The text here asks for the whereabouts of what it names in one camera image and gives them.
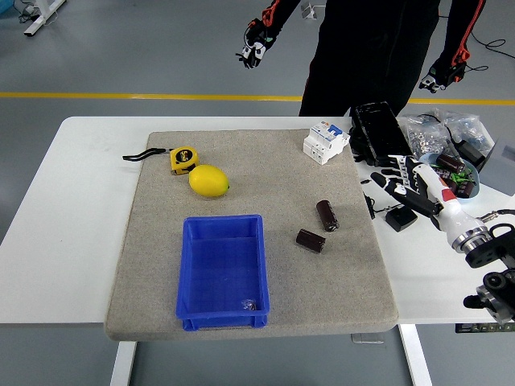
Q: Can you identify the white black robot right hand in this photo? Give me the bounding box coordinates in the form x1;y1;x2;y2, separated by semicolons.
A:
369;154;482;242

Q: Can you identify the clear bag of blue parts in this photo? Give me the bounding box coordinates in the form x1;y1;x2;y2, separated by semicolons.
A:
430;107;496;150

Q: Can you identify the grey-brown mat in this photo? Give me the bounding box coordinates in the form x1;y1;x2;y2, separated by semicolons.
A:
103;129;400;342

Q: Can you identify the white floor stand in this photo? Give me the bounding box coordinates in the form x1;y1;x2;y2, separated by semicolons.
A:
299;0;327;20

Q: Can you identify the yellow tape measure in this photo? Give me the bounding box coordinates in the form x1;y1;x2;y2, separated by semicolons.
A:
122;146;200;176

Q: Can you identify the yellow lemon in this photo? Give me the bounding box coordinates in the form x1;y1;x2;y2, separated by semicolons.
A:
187;163;231;198

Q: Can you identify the white desk frame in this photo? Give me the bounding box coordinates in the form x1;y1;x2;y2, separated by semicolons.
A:
23;0;68;38

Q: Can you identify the person's right hand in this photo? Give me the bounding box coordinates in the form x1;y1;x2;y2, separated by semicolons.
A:
235;18;278;70

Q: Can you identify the black wrapped device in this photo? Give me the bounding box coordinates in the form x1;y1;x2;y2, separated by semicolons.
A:
348;101;415;168

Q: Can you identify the clear bag of metal nuts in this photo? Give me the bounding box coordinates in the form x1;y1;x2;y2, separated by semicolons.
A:
400;114;454;156

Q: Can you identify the black floor cable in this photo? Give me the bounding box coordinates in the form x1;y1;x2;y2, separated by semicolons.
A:
468;27;515;61

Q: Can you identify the small black power adapter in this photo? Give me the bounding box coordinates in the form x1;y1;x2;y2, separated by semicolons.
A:
385;204;419;233

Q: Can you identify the black charger block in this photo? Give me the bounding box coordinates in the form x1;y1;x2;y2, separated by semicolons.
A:
456;138;490;170

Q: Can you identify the blue plastic box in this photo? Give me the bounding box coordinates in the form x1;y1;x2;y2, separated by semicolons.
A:
175;214;270;332

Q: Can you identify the black adapter cord with plug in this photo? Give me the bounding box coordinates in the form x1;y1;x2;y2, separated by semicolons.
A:
363;191;403;220

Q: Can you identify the green plastic piece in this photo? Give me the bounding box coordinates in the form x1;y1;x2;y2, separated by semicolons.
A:
449;168;475;185

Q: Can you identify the white blue circuit breaker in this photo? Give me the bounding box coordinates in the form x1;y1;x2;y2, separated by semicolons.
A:
302;120;351;166

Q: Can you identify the person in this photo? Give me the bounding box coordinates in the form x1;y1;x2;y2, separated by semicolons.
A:
261;0;488;117

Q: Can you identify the white table leg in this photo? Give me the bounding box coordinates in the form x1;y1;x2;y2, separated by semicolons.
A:
398;323;434;386
109;340;138;386

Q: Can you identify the table height control panel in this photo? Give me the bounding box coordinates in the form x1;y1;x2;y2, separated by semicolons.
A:
455;322;515;334

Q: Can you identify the person's left hand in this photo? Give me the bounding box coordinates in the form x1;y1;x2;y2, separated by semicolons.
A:
417;60;470;94

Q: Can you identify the large dark brown battery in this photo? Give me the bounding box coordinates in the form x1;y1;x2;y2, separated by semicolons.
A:
436;152;467;172

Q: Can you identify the light blue bowl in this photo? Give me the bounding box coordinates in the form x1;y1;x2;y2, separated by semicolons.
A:
418;151;482;201

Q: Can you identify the clear bracket under table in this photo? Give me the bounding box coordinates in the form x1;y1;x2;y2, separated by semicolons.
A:
350;332;385;345

